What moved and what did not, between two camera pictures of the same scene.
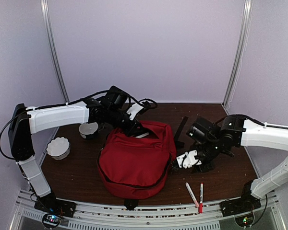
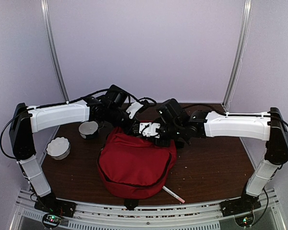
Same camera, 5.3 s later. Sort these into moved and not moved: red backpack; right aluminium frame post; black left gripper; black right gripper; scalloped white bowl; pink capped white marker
Moved: pink capped white marker; black right gripper
Not moved: right aluminium frame post; black left gripper; scalloped white bowl; red backpack
